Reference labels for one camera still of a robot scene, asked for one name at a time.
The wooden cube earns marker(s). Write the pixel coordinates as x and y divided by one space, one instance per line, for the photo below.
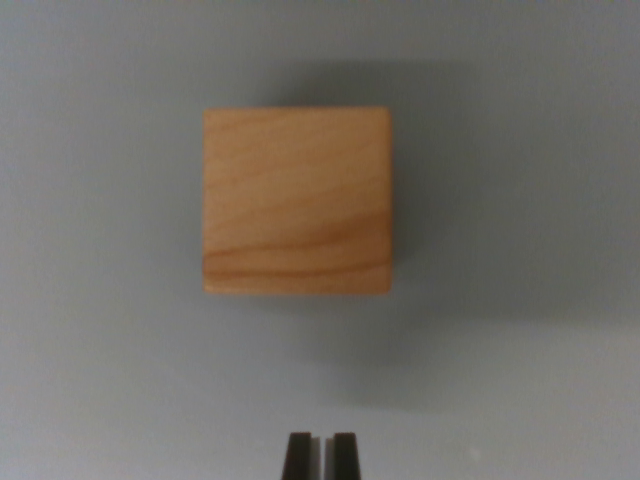
297 200

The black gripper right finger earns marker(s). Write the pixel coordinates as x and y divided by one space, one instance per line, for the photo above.
346 457

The gray plastic bin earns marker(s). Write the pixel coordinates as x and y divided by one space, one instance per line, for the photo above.
90 250

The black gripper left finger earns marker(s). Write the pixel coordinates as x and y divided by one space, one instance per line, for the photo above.
298 457

